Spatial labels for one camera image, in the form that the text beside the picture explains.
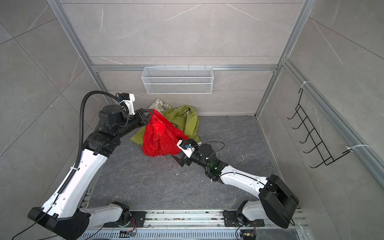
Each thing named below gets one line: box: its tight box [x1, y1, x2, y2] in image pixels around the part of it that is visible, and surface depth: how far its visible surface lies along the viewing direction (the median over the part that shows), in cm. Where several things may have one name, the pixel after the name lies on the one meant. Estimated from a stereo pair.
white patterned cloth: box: [149, 98, 171, 113], surface depth 112 cm
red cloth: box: [142, 109, 189, 157], surface depth 86 cm
